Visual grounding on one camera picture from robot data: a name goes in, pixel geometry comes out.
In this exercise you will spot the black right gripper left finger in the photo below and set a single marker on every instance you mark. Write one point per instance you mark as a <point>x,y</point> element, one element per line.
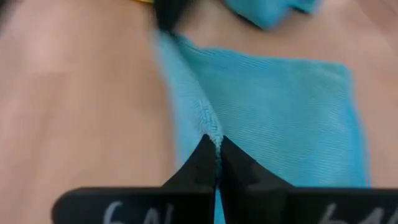
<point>186,202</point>

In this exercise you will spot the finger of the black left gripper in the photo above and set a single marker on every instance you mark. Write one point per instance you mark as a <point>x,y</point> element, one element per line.
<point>171,14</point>

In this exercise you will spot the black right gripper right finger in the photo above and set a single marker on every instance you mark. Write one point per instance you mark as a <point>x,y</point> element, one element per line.
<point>255,202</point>

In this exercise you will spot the yellow microfiber towel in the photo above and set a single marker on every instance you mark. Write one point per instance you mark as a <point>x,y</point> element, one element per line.
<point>144,1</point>

